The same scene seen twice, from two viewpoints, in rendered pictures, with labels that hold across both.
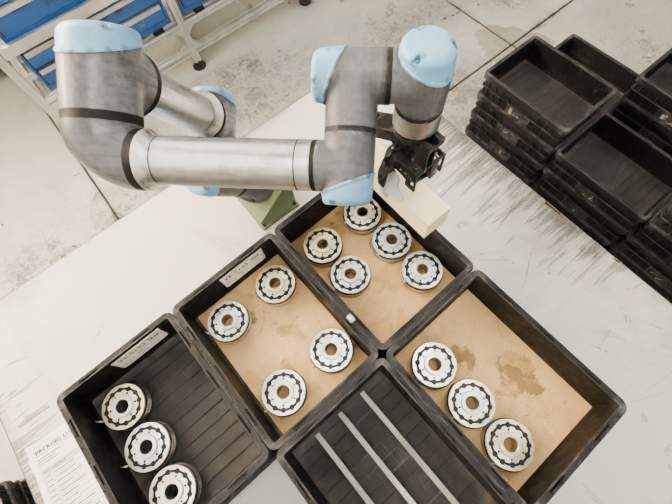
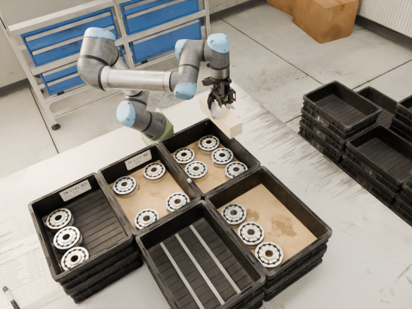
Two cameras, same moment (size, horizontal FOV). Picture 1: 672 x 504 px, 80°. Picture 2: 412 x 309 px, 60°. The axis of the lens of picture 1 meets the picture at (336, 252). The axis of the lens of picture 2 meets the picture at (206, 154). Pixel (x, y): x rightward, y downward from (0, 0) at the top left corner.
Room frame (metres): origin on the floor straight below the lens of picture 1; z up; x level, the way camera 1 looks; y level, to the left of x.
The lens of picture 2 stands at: (-0.73, -0.16, 2.05)
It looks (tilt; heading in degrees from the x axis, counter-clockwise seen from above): 46 degrees down; 4
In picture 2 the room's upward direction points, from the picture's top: 6 degrees counter-clockwise
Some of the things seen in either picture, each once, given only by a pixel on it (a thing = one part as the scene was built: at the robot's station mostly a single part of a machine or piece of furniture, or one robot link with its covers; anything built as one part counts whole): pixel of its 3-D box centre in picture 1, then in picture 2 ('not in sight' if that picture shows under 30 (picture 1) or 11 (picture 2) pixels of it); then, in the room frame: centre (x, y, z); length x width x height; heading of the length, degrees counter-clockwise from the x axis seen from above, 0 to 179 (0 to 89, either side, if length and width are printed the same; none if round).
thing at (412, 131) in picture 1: (418, 113); (220, 69); (0.42, -0.16, 1.31); 0.08 x 0.08 x 0.05
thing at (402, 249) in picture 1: (391, 240); (222, 156); (0.41, -0.15, 0.86); 0.10 x 0.10 x 0.01
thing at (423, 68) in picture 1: (422, 75); (217, 51); (0.42, -0.16, 1.39); 0.09 x 0.08 x 0.11; 77
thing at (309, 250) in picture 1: (322, 245); (184, 155); (0.42, 0.03, 0.86); 0.10 x 0.10 x 0.01
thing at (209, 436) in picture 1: (171, 425); (82, 228); (0.04, 0.42, 0.87); 0.40 x 0.30 x 0.11; 32
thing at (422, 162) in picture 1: (414, 149); (222, 88); (0.41, -0.16, 1.23); 0.09 x 0.08 x 0.12; 31
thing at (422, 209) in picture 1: (396, 185); (219, 115); (0.44, -0.15, 1.08); 0.24 x 0.06 x 0.06; 31
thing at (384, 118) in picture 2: (575, 90); (372, 118); (1.28, -1.26, 0.26); 0.40 x 0.30 x 0.23; 31
